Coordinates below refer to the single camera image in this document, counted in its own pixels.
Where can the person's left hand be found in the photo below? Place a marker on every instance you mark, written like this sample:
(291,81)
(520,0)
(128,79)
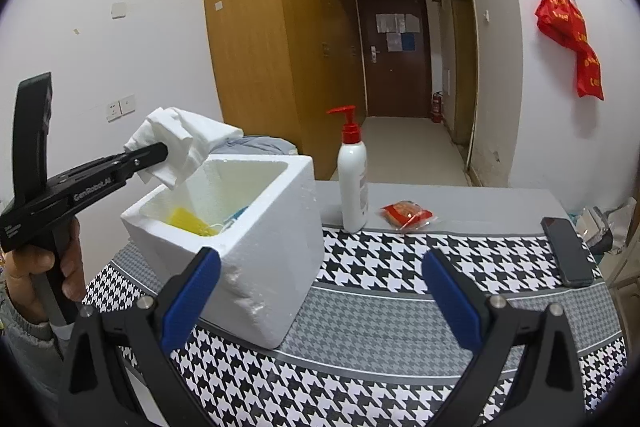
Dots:
(30,267)

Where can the clear plastic packaging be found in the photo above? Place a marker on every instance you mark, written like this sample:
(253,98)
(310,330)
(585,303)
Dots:
(595,227)

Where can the red fire extinguisher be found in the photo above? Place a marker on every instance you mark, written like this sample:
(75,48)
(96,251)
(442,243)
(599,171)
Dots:
(437,107)

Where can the white foam box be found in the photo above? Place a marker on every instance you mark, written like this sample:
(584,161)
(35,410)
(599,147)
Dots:
(270,257)

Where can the white socket switch plate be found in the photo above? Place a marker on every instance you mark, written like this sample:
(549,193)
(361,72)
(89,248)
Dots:
(128,104)

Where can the red snack packet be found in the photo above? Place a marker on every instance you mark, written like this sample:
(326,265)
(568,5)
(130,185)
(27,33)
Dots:
(407,214)

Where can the white wall switch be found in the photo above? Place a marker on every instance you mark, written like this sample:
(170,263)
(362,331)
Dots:
(119,9)

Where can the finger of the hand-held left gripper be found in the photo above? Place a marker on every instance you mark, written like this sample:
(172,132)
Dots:
(145,159)

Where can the yellow plastic bag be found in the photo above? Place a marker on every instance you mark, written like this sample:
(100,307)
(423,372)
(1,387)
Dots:
(187,219)

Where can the grey blue cloth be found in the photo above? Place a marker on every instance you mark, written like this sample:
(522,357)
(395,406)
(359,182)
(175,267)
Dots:
(260,144)

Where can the wooden side door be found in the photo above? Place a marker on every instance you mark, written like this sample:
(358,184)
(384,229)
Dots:
(462,57)

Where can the black smartphone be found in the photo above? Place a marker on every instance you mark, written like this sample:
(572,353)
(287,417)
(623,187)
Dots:
(567,252)

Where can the red plastic bag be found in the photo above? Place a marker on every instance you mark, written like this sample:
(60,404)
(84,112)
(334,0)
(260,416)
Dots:
(590,72)
(560,17)

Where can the white wall socket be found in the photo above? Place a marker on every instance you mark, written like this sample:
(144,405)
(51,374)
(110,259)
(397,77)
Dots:
(113,110)

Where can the white pump lotion bottle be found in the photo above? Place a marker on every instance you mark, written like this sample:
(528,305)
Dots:
(352,187)

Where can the small white paper notice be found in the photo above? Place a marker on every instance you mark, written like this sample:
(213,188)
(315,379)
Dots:
(393,42)

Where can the blue paper notice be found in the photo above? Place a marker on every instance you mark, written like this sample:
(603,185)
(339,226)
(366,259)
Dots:
(407,42)

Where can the wooden wardrobe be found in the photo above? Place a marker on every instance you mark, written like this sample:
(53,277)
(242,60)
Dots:
(250,57)

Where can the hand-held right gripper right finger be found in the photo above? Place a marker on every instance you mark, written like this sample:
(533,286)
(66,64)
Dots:
(450,299)

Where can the person's left forearm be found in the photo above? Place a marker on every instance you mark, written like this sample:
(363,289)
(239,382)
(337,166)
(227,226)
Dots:
(25,332)

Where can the blue face mask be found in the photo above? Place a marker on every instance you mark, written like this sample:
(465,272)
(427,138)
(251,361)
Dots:
(239,213)

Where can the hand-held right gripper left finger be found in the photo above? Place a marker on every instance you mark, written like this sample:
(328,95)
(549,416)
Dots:
(192,299)

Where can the dark brown entrance door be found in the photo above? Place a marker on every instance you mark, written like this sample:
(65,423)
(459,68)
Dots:
(395,82)

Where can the houndstooth tablecloth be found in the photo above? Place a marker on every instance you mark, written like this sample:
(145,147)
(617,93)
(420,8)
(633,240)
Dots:
(380,267)

